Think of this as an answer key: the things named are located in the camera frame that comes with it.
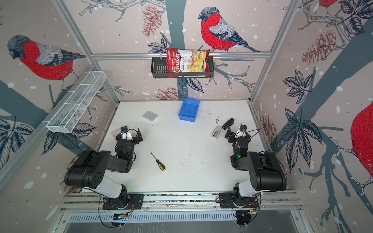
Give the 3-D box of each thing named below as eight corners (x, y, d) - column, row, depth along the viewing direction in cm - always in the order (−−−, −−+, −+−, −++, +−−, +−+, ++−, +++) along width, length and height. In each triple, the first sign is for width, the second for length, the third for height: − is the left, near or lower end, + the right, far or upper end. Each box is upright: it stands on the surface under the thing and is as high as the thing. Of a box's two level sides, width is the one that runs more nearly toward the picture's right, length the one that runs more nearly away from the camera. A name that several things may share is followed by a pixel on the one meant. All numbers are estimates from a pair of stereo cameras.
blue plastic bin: (177, 120, 110) (177, 116, 107) (185, 100, 124) (184, 96, 120) (194, 123, 108) (194, 119, 105) (200, 103, 122) (200, 99, 118)
